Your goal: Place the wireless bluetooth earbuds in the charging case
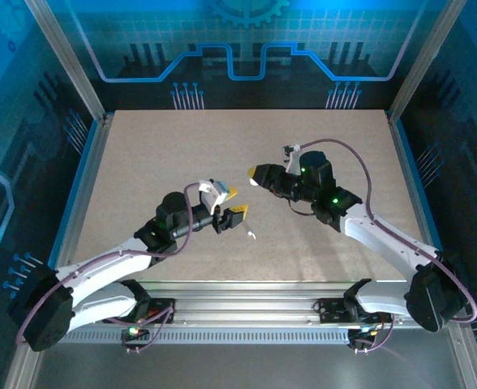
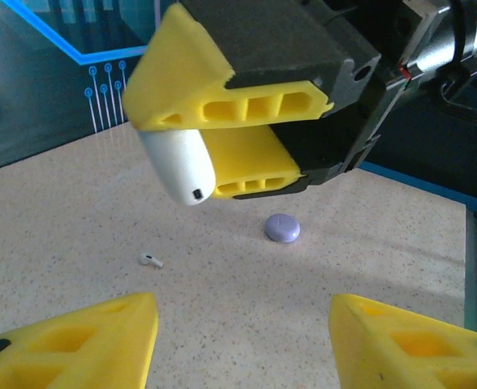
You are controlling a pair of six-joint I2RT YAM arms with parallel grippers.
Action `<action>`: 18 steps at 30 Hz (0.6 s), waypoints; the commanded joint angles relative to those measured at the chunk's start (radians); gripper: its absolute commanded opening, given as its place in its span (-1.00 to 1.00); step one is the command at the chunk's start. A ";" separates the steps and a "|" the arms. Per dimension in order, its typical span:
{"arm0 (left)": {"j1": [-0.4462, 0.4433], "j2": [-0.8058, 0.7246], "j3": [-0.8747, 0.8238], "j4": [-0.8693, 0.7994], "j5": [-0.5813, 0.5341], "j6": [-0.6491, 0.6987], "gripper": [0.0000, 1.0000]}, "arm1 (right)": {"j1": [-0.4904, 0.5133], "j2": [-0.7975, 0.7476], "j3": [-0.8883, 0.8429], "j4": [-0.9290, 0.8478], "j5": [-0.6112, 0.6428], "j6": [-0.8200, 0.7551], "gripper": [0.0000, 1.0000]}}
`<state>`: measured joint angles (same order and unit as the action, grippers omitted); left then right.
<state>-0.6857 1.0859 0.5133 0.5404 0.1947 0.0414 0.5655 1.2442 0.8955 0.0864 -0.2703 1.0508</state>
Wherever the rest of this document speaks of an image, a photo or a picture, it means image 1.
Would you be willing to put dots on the white round charging case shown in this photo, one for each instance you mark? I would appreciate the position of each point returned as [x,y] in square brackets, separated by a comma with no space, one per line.
[254,181]

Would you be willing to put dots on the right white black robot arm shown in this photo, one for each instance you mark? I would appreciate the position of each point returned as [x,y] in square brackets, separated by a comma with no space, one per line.
[384,239]

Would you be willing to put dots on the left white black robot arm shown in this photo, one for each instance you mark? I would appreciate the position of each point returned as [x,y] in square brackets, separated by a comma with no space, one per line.
[100,267]

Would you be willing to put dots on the small circuit board with LEDs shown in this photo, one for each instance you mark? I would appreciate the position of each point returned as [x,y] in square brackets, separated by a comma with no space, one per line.
[135,334]
[362,334]

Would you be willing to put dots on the grey metal bench panel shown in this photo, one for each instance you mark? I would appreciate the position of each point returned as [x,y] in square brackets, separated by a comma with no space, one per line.
[242,364]

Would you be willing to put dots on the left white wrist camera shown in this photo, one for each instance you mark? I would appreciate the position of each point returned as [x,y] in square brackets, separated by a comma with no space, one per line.
[212,196]

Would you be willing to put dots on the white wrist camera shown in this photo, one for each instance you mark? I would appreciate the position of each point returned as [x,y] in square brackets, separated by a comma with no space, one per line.
[212,196]
[293,164]

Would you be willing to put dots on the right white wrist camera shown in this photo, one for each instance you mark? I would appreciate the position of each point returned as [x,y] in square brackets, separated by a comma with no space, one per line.
[293,164]

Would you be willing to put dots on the aluminium table side rail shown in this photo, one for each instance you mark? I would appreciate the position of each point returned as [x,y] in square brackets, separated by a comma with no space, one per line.
[88,174]
[402,162]

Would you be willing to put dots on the aluminium mounting rail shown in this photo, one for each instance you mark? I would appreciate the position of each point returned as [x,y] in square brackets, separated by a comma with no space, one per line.
[242,304]

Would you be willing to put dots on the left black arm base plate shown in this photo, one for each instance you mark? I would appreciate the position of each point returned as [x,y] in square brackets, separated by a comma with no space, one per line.
[161,304]

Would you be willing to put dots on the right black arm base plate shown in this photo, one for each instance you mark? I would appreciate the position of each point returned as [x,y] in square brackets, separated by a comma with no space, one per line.
[332,310]

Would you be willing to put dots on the aluminium frame post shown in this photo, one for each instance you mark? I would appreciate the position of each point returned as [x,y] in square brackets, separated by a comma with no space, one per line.
[66,65]
[425,61]

